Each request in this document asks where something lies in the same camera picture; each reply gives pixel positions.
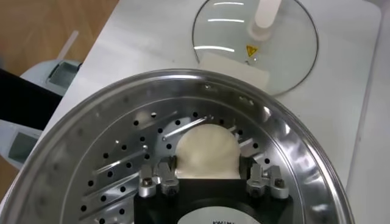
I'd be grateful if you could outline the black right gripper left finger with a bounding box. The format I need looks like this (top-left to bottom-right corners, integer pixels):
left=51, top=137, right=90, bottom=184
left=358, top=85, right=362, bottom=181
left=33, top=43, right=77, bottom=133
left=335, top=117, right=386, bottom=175
left=138, top=155, right=180, bottom=198

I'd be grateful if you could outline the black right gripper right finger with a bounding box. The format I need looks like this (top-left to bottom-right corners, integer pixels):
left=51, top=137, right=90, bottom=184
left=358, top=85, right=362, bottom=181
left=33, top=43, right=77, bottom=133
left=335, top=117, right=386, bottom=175
left=239, top=158, right=290, bottom=200

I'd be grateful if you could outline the white steamed baozi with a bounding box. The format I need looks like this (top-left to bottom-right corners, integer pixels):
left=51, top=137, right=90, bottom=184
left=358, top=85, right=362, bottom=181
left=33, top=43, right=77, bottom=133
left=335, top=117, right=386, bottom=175
left=175, top=123, right=242, bottom=180

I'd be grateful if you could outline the stainless steel steamer basket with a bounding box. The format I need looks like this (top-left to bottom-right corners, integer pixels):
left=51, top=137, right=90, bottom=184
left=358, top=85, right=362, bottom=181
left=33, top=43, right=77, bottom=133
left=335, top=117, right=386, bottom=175
left=0, top=68, right=356, bottom=224

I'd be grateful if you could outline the black robot column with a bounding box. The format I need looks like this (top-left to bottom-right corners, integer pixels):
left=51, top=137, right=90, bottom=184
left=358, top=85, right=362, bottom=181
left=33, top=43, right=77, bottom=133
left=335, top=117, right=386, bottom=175
left=0, top=68, right=63, bottom=131

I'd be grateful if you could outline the glass lid with white handle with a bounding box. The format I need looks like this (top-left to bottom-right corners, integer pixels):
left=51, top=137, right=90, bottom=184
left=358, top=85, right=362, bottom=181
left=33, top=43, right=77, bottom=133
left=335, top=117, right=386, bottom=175
left=191, top=0, right=319, bottom=97

